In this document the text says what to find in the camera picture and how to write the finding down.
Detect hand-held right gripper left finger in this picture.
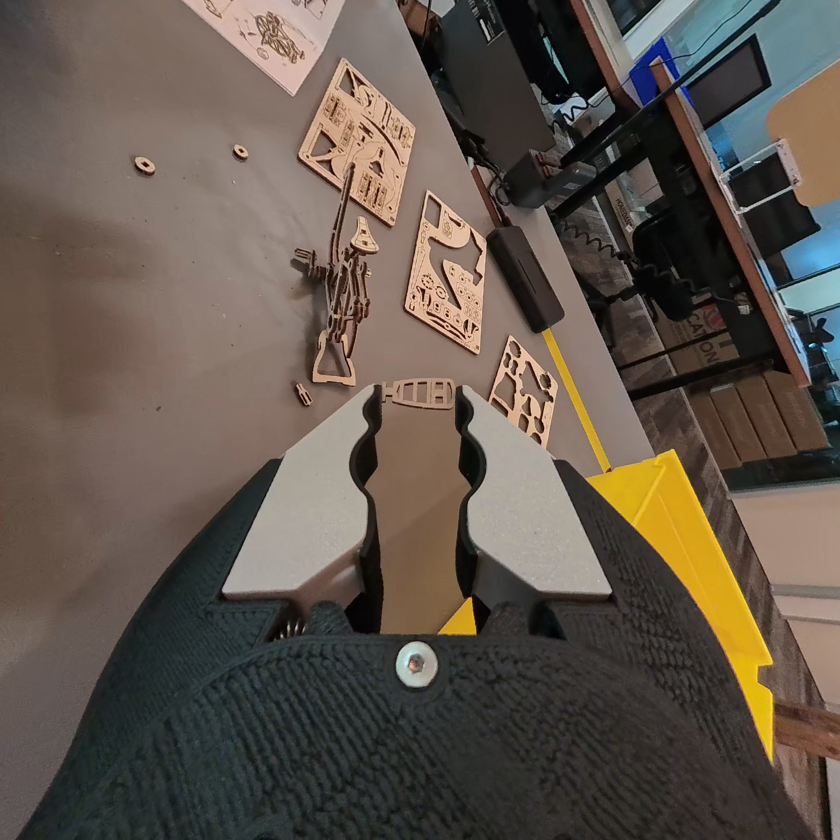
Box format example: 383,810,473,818
222,383,385,636

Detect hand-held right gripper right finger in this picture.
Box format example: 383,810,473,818
455,385,615,636

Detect small slotted wooden part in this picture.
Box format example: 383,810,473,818
381,377,458,412

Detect wooden parts sheet round holes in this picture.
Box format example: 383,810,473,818
488,334,560,448

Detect partly assembled wooden model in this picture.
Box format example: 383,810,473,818
291,163,380,387

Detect wooden parts sheet gear cutouts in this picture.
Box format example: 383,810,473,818
402,189,489,356

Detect wooden parts sheet curved cutouts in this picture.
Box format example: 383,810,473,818
297,57,417,228

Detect yellow tape strip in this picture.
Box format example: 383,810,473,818
541,328,615,475

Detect yellow plastic bin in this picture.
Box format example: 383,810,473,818
438,449,777,767

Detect black power adapter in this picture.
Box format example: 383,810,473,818
486,226,567,333

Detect row of cardboard boxes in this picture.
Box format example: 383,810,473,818
703,369,831,468

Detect black box device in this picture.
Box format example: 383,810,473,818
501,149,599,211

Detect wooden edged desk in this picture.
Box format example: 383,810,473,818
570,0,815,389

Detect clear acrylic holder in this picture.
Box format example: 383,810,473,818
717,139,806,216

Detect black laptop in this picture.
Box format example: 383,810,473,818
438,0,560,173

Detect beige rounded board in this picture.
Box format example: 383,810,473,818
765,77,840,210

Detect black flat monitor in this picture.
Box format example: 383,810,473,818
681,34,773,130

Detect printed instruction sheet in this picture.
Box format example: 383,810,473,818
178,0,347,97

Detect black coiled cable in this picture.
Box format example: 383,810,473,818
556,213,700,299

